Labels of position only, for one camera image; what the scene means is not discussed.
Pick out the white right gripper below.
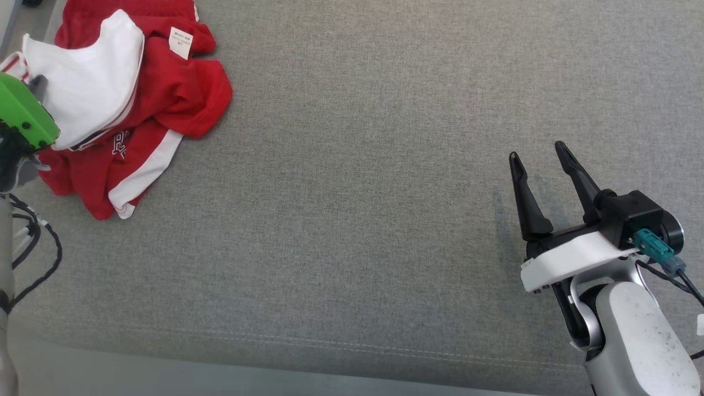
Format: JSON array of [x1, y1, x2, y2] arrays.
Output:
[[509, 141, 651, 293]]

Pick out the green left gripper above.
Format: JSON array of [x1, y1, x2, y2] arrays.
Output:
[[0, 71, 60, 185]]

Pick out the red shorts with white stripe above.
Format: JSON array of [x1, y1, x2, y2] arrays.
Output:
[[37, 118, 185, 221]]

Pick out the red white Bulls jersey shirt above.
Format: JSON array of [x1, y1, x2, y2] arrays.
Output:
[[0, 0, 233, 152]]

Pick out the teal cable connector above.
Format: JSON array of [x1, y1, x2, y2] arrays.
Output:
[[632, 228, 687, 276]]

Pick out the thin black cable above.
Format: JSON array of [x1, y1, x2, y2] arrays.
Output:
[[635, 258, 704, 306], [7, 192, 63, 314]]

